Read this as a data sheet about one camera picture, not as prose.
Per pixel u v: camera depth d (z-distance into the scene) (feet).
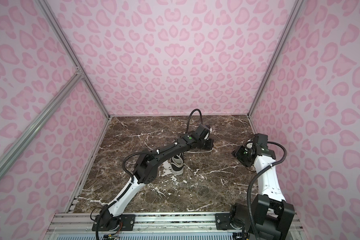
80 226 2.41
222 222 2.37
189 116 3.97
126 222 2.40
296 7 2.29
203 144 2.67
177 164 2.82
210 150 3.05
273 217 1.42
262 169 1.60
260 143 2.06
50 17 2.34
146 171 1.99
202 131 2.49
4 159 1.75
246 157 2.23
